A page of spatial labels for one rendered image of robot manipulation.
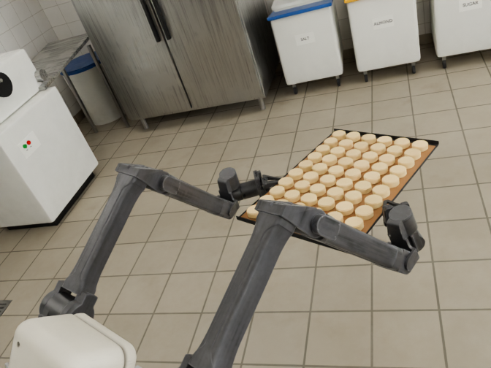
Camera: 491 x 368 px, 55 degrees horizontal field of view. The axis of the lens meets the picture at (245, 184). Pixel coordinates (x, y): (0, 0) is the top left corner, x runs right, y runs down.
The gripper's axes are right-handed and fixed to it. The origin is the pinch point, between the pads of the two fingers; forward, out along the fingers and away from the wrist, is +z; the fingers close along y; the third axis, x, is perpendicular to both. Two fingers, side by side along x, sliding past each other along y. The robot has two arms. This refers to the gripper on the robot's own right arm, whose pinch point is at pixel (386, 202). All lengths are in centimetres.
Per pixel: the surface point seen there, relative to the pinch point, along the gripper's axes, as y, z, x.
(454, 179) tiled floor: -91, 120, -77
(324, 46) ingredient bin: -45, 286, -46
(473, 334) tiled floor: -96, 19, -36
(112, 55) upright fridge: -12, 319, 135
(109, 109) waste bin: -80, 381, 176
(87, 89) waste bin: -51, 376, 187
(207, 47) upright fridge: -20, 290, 50
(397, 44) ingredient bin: -54, 267, -101
